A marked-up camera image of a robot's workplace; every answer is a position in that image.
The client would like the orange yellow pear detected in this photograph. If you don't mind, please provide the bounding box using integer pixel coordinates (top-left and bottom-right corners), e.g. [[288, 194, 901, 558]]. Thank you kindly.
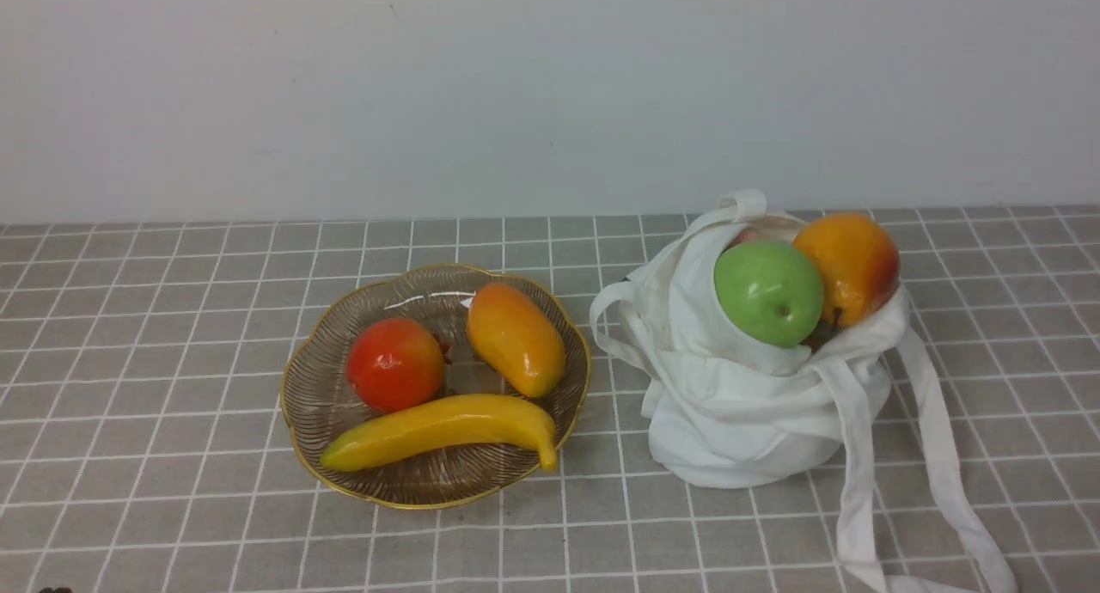
[[792, 212, 901, 330]]

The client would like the pink fruit in bag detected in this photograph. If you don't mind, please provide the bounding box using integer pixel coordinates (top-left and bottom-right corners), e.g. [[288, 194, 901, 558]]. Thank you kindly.
[[727, 226, 760, 248]]

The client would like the white cloth bag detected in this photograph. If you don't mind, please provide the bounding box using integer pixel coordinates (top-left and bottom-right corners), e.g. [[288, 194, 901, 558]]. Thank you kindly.
[[589, 189, 1018, 592]]

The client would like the orange yellow mango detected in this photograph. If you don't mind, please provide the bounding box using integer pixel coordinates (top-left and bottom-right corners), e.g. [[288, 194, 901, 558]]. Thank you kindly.
[[468, 283, 567, 398]]

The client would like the gold-rimmed glass plate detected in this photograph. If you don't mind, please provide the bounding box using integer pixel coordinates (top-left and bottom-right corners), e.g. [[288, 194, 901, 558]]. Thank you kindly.
[[281, 264, 593, 510]]

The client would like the yellow banana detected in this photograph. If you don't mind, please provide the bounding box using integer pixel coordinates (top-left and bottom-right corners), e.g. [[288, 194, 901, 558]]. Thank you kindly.
[[320, 394, 559, 473]]

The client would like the green apple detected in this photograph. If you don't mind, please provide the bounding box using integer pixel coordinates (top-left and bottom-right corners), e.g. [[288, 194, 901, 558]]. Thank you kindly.
[[712, 240, 825, 349]]

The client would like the grey checked tablecloth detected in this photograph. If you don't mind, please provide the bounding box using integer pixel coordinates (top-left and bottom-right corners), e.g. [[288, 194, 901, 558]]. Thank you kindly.
[[1, 205, 1099, 592]]

